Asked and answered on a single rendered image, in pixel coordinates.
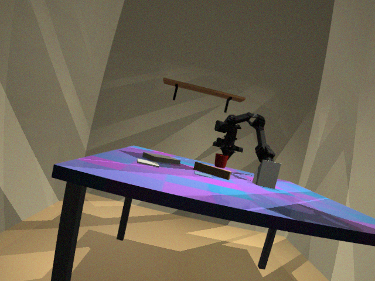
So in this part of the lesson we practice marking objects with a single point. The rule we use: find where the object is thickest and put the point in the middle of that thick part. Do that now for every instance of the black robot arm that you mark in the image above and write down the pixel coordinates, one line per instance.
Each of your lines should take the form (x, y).
(262, 150)

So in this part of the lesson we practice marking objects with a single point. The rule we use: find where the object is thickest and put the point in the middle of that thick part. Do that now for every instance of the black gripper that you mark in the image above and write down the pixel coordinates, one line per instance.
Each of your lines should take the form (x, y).
(225, 146)

